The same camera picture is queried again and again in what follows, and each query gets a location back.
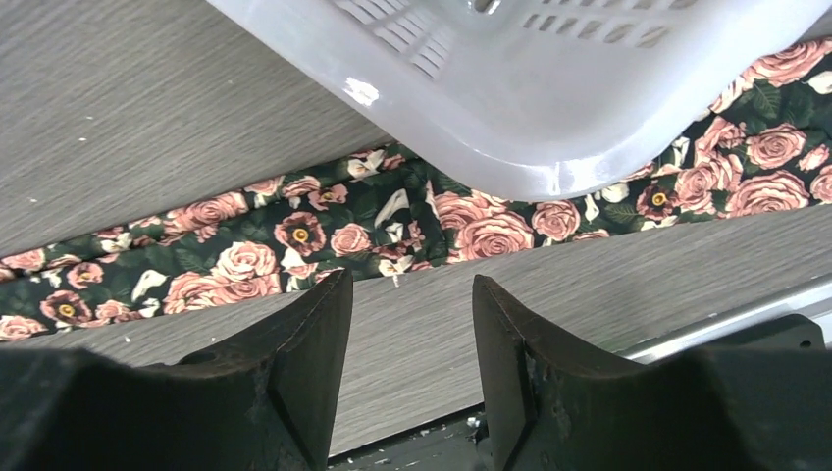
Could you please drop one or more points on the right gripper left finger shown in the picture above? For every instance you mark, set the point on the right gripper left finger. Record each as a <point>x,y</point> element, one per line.
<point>264,398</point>

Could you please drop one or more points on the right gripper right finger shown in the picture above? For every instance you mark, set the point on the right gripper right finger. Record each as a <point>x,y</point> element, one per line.
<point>745,389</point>

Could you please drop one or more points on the black pink floral tie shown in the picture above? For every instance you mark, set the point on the black pink floral tie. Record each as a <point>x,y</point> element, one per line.
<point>763,146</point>

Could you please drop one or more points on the white plastic basket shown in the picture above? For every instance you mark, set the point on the white plastic basket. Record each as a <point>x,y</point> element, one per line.
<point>529,100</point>

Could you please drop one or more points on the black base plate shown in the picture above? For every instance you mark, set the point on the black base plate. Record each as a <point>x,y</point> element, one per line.
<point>460,441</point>

